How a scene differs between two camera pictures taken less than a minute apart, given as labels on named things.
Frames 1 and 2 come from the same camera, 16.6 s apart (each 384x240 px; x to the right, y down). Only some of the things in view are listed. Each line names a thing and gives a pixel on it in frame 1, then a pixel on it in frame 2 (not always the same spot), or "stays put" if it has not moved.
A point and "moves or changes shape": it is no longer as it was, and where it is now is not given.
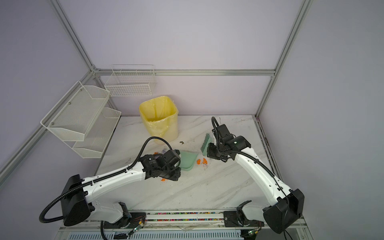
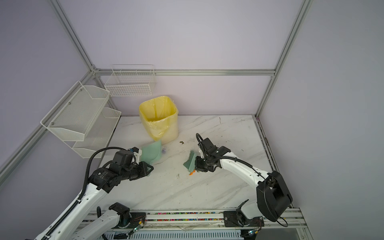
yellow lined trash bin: x=160 y=115 stays put
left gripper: x=177 y=174 → x=144 y=171
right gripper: x=209 y=152 → x=198 y=166
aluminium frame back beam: x=187 y=71 stays put
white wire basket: x=131 y=80 stays put
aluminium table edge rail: x=274 y=166 stays put
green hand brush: x=204 y=147 moves or changes shape
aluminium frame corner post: x=301 y=18 stays put
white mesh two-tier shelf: x=80 y=119 stays put
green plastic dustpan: x=187 y=160 → x=152 y=153
